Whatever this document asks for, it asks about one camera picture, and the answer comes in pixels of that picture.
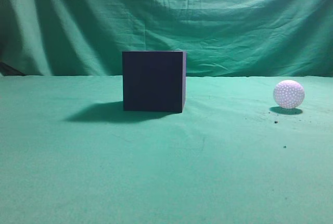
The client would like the white dimpled ball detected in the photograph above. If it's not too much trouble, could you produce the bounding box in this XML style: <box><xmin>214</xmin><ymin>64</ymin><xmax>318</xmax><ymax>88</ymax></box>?
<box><xmin>273</xmin><ymin>80</ymin><xmax>305</xmax><ymax>109</ymax></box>

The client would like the dark blue cube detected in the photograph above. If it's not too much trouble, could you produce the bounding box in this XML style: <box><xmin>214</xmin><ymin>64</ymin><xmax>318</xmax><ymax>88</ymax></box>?
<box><xmin>122</xmin><ymin>51</ymin><xmax>187</xmax><ymax>113</ymax></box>

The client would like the green cloth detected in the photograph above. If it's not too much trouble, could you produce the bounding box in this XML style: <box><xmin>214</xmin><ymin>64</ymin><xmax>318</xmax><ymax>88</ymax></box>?
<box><xmin>1</xmin><ymin>0</ymin><xmax>332</xmax><ymax>223</ymax></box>

